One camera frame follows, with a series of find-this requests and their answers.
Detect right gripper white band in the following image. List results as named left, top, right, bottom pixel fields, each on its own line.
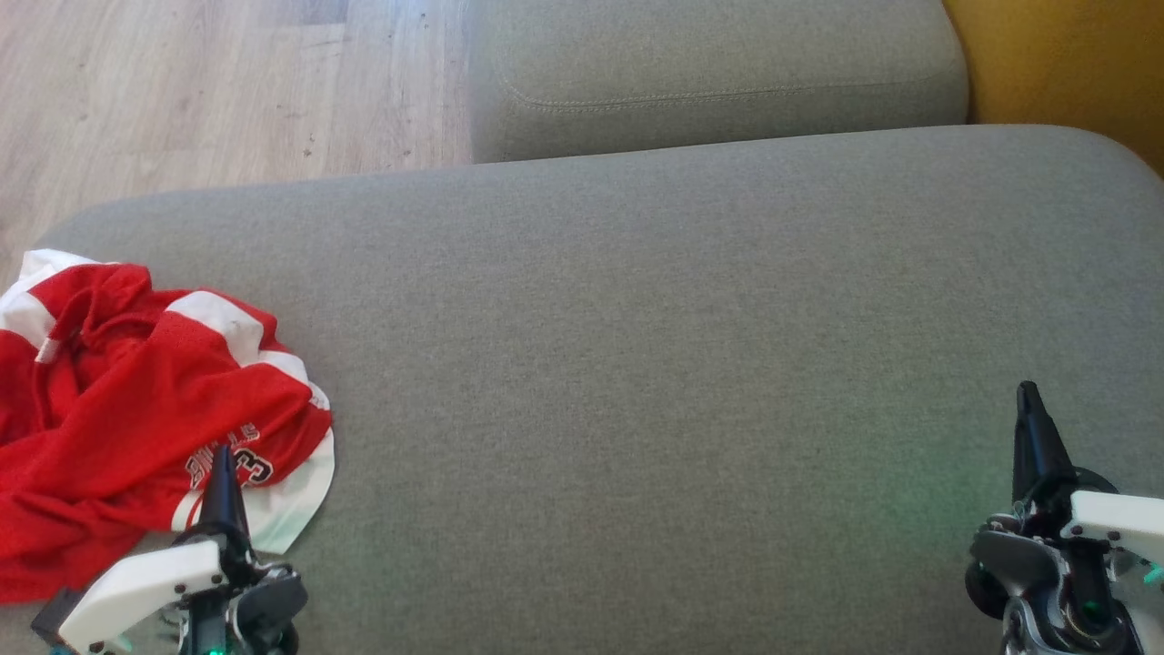
left=964, top=380, right=1164, bottom=655

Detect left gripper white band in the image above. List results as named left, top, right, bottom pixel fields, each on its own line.
left=57, top=444, right=310, bottom=655

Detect red jersey with white trim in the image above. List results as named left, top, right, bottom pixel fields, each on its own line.
left=0, top=289, right=336, bottom=606

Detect large grey sofa seat cushion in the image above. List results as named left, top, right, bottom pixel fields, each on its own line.
left=0, top=125, right=1164, bottom=655

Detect small grey sofa cushion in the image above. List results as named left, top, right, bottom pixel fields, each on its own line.
left=464, top=0, right=970, bottom=165

